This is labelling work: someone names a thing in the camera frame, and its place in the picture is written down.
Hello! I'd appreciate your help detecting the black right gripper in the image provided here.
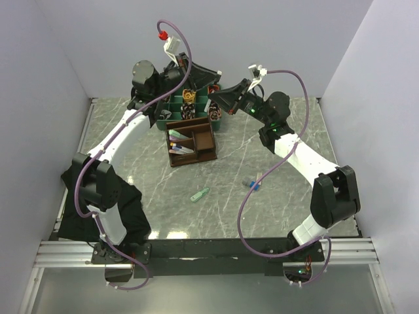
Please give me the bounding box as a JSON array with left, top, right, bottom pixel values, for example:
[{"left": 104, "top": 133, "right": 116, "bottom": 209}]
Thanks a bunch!
[{"left": 208, "top": 79, "right": 271, "bottom": 126}]

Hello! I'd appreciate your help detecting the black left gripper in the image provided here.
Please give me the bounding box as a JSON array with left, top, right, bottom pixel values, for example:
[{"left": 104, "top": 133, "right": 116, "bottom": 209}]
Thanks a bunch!
[{"left": 153, "top": 52, "right": 221, "bottom": 97}]

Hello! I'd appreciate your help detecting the blue grey glue stick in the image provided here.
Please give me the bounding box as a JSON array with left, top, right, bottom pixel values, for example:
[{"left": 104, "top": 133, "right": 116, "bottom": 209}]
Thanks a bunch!
[{"left": 242, "top": 178, "right": 260, "bottom": 191}]

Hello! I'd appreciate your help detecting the blue cap white pen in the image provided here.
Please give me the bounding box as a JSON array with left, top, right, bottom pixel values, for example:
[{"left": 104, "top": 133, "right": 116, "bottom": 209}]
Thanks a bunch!
[{"left": 169, "top": 149, "right": 193, "bottom": 155}]

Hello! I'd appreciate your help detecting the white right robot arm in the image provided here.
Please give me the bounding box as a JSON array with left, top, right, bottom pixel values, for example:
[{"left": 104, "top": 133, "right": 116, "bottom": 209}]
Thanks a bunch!
[{"left": 209, "top": 79, "right": 361, "bottom": 260}]

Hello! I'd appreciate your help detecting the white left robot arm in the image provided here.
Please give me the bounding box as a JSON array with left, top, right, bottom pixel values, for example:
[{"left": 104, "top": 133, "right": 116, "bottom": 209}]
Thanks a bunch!
[{"left": 70, "top": 53, "right": 222, "bottom": 263}]

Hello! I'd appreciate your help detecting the orange black rolled tie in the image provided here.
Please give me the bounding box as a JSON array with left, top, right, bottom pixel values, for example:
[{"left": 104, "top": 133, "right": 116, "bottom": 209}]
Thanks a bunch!
[{"left": 208, "top": 85, "right": 219, "bottom": 94}]

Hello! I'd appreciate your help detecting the pink black rolled tie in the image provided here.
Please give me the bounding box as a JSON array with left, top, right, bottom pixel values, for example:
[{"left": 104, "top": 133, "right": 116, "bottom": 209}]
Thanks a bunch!
[{"left": 208, "top": 104, "right": 222, "bottom": 121}]

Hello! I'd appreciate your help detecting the yellow rolled tie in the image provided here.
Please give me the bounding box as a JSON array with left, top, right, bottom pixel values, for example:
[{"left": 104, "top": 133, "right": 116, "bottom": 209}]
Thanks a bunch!
[{"left": 182, "top": 89, "right": 196, "bottom": 103}]

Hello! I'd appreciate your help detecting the green compartment tray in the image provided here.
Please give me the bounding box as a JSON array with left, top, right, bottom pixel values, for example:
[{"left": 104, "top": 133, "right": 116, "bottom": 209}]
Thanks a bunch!
[{"left": 155, "top": 84, "right": 222, "bottom": 131}]

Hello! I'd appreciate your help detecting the black white rolled tie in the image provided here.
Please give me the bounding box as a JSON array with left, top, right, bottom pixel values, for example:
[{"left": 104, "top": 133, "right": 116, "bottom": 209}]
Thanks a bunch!
[{"left": 180, "top": 103, "right": 196, "bottom": 120}]

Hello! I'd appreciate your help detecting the brown wooden desk organizer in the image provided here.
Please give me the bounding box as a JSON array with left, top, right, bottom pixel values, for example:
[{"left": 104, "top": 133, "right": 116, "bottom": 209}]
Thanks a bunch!
[{"left": 166, "top": 118, "right": 217, "bottom": 167}]

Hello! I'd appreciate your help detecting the grey rolled cloth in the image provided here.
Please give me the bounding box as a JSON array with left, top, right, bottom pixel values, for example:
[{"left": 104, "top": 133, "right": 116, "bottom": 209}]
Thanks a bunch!
[{"left": 159, "top": 110, "right": 172, "bottom": 120}]

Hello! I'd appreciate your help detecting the small beige eraser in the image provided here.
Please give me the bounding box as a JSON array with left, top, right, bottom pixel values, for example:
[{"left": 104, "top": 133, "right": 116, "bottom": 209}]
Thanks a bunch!
[{"left": 257, "top": 173, "right": 263, "bottom": 184}]

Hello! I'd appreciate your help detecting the green highlighter on table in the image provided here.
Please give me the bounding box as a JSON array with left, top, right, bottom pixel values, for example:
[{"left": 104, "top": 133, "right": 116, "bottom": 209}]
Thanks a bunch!
[{"left": 190, "top": 187, "right": 210, "bottom": 203}]

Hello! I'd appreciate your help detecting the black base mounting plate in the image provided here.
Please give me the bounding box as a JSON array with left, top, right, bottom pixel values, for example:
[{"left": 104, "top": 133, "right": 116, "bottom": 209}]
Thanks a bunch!
[{"left": 91, "top": 237, "right": 325, "bottom": 278}]

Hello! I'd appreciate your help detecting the black cloth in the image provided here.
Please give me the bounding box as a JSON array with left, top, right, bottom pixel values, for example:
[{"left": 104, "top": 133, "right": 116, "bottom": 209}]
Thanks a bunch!
[{"left": 58, "top": 168, "right": 151, "bottom": 244}]

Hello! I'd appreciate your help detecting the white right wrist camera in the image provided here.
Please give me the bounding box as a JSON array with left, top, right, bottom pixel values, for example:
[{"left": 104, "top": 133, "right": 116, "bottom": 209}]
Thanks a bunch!
[{"left": 247, "top": 64, "right": 268, "bottom": 92}]

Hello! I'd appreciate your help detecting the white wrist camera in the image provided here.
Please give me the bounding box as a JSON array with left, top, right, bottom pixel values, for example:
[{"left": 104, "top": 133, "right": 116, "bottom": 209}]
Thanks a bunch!
[
  {"left": 158, "top": 31, "right": 181, "bottom": 65},
  {"left": 247, "top": 64, "right": 268, "bottom": 92}
]

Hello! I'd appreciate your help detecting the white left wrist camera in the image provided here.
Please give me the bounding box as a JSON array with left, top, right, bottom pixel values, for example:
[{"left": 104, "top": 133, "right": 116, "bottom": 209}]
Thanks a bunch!
[{"left": 158, "top": 31, "right": 181, "bottom": 65}]

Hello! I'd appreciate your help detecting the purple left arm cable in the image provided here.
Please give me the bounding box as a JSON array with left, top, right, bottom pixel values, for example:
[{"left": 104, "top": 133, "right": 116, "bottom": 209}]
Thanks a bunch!
[{"left": 73, "top": 20, "right": 192, "bottom": 292}]

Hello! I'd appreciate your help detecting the aluminium rail frame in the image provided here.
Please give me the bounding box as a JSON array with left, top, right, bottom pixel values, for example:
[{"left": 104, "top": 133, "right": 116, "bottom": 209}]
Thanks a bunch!
[{"left": 20, "top": 113, "right": 392, "bottom": 313}]

